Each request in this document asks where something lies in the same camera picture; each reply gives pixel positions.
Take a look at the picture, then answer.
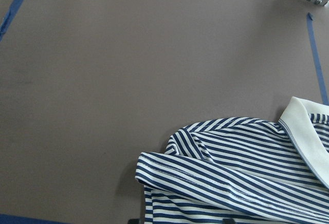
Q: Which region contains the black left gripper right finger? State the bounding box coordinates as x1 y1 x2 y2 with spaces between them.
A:
222 218 234 224

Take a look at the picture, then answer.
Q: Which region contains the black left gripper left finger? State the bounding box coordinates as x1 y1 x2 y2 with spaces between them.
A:
127 219 140 224

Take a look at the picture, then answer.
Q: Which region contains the blue white striped polo shirt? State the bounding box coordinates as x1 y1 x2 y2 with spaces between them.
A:
135 97 328 223

